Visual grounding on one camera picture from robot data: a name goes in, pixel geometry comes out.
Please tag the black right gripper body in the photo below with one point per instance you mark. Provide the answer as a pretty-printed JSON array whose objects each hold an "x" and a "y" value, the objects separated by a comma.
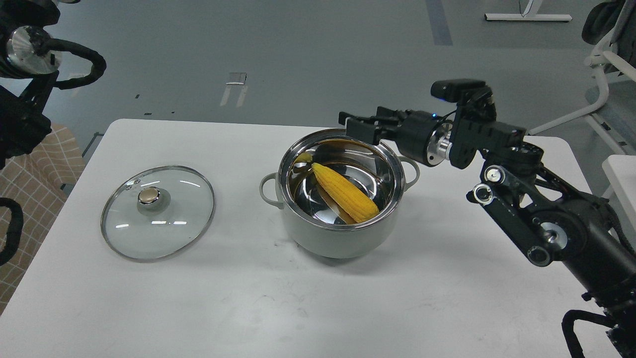
[{"x": 422, "y": 136}]

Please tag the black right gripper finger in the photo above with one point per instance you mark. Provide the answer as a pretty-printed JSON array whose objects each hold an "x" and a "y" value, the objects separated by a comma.
[{"x": 383, "y": 125}]

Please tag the yellow corn cob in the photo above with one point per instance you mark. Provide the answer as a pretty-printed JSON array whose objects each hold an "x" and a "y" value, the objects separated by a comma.
[{"x": 356, "y": 204}]

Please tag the glass pot lid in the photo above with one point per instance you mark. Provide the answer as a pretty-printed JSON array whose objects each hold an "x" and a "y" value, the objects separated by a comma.
[{"x": 157, "y": 213}]

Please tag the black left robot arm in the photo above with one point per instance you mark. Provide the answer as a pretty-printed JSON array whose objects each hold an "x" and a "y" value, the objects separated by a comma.
[{"x": 28, "y": 51}]

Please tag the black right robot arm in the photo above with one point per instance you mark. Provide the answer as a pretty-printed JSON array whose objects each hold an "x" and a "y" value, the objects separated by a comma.
[{"x": 545, "y": 217}]

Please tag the grey-green steel pot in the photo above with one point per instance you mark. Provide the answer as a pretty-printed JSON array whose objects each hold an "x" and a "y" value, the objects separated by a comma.
[{"x": 313, "y": 219}]

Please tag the white stand base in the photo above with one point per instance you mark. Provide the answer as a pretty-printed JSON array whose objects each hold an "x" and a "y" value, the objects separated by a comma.
[{"x": 529, "y": 14}]

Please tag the white side table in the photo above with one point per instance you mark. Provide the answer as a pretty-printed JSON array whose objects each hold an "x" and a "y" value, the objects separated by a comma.
[{"x": 620, "y": 170}]

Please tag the checkered beige cloth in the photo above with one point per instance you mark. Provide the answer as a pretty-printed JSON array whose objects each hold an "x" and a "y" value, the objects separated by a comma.
[{"x": 35, "y": 181}]

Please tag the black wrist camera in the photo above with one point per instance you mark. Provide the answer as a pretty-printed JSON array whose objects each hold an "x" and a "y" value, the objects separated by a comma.
[{"x": 452, "y": 90}]

